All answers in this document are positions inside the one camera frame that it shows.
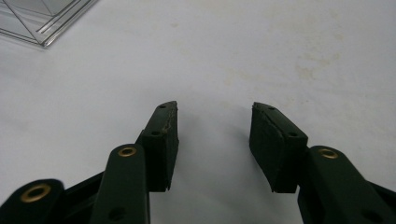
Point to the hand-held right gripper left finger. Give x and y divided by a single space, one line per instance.
160 146

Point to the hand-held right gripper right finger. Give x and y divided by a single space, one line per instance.
275 149

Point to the clear acrylic box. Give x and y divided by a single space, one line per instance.
40 18

